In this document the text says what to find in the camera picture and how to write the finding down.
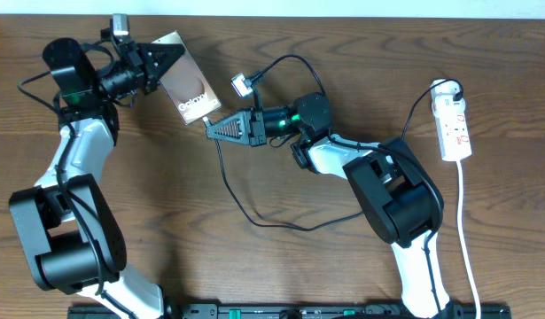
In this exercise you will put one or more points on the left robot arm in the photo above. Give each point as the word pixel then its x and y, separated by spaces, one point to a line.
pixel 67 231

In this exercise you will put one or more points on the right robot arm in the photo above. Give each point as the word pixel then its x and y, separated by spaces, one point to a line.
pixel 397 197

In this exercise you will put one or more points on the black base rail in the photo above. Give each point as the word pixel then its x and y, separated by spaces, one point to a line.
pixel 212 311

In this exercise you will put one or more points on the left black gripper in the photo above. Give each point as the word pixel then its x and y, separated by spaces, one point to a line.
pixel 133 57

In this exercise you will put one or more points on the white power strip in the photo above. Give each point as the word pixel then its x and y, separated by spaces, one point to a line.
pixel 451 125

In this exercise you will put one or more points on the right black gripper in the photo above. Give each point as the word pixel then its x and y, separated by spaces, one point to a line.
pixel 251 125

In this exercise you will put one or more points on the bronze Galaxy smartphone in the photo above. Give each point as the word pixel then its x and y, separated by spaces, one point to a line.
pixel 186 85

